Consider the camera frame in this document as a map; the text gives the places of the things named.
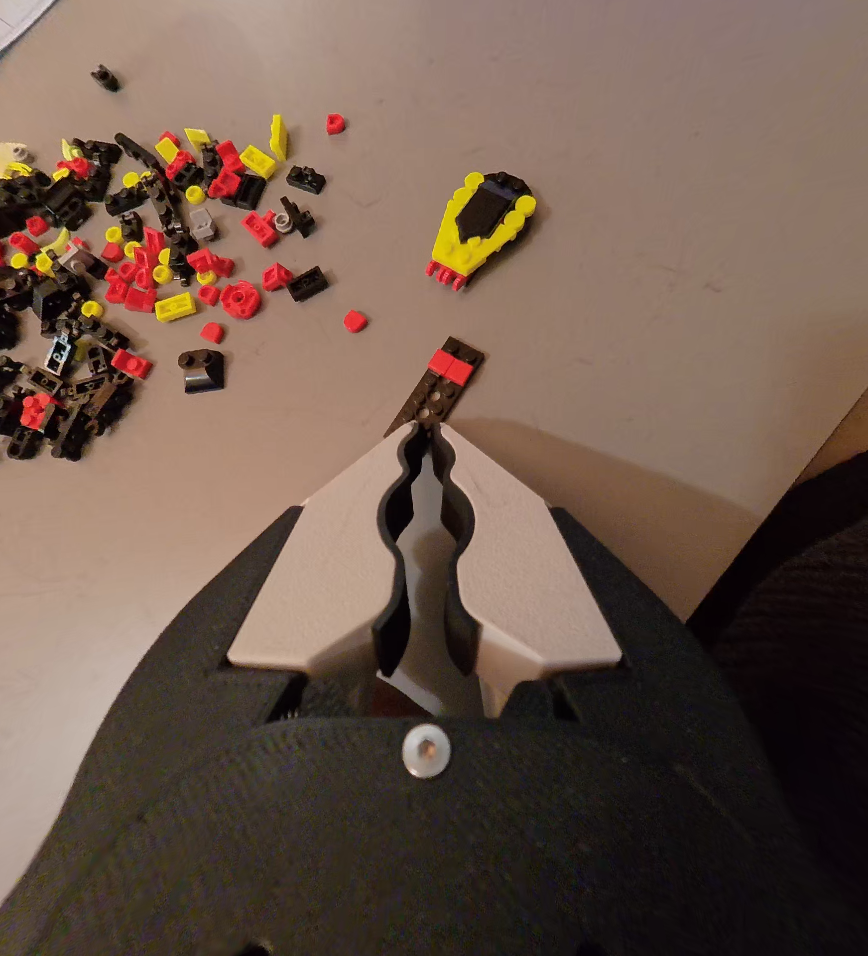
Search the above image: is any black lego slope brick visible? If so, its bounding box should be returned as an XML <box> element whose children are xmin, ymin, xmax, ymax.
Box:
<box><xmin>178</xmin><ymin>349</ymin><xmax>226</xmax><ymax>394</ymax></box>

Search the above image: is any pile of loose lego pieces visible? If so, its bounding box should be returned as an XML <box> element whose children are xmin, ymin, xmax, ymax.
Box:
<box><xmin>0</xmin><ymin>112</ymin><xmax>330</xmax><ymax>468</ymax></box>

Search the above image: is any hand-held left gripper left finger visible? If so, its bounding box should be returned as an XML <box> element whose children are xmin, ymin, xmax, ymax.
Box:
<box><xmin>226</xmin><ymin>420</ymin><xmax>416</xmax><ymax>682</ymax></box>

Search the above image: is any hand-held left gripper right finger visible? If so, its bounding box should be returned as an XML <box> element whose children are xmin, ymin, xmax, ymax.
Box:
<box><xmin>437</xmin><ymin>422</ymin><xmax>623</xmax><ymax>719</ymax></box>

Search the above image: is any yellow black lego assembly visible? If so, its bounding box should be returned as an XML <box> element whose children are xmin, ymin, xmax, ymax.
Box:
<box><xmin>425</xmin><ymin>170</ymin><xmax>538</xmax><ymax>292</ymax></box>

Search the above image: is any black red lego wedge assembly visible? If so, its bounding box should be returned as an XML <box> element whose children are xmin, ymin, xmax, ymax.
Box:
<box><xmin>383</xmin><ymin>336</ymin><xmax>487</xmax><ymax>442</ymax></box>

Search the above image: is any black knit sweater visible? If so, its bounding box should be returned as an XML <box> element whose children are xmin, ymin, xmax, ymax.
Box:
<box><xmin>688</xmin><ymin>433</ymin><xmax>868</xmax><ymax>956</ymax></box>

